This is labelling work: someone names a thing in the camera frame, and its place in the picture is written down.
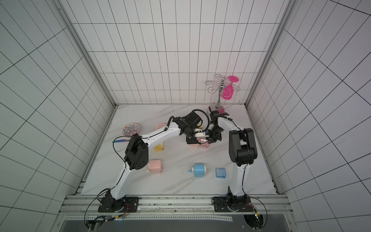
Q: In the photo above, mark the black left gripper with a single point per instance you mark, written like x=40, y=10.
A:
x=191, y=140

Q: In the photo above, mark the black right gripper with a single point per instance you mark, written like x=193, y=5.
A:
x=214, y=135

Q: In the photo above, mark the yellow sharpener row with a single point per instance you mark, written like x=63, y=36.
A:
x=159, y=147

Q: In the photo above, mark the pink sharpener top row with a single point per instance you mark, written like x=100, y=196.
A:
x=161, y=126

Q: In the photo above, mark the pink sharpener row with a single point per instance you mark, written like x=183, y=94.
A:
x=161, y=126
x=155, y=166

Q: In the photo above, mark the pink sharpener bottom row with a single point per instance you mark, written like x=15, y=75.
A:
x=155, y=166

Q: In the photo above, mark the pink tray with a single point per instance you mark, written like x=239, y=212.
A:
x=202, y=140

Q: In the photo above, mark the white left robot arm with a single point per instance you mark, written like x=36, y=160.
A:
x=139, y=146

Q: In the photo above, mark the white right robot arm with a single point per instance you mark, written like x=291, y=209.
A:
x=242, y=153

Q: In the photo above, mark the blue pencil sharpener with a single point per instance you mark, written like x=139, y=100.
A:
x=198, y=170

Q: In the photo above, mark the blue transparent tray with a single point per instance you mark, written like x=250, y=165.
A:
x=220, y=173

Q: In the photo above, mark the pink plastic wine glass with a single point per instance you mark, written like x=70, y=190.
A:
x=230, y=88

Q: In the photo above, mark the chrome glass rack stand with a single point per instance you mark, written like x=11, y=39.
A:
x=216, y=87

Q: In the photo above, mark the patterned ceramic bowl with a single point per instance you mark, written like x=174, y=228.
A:
x=131, y=129

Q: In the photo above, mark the iridescent pen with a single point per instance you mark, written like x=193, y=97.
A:
x=121, y=141

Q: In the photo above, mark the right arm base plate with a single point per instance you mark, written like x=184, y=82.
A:
x=229, y=205

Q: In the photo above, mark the aluminium mounting rail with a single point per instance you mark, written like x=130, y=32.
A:
x=176, y=205

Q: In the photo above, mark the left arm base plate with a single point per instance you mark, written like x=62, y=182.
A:
x=119, y=206

